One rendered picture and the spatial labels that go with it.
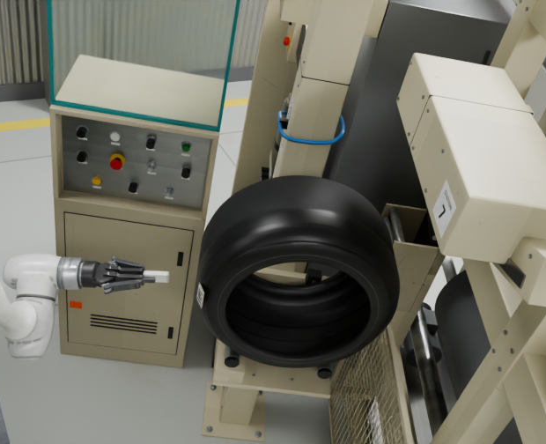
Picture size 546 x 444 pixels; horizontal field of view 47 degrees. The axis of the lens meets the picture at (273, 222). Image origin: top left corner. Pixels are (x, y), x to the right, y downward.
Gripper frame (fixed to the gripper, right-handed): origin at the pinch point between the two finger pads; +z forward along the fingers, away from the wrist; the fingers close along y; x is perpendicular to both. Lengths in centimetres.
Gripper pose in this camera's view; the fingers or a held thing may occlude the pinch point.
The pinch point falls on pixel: (156, 277)
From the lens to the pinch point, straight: 179.1
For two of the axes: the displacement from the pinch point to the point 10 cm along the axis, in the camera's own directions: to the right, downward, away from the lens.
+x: -0.5, 7.7, 6.4
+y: 0.0, -6.4, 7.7
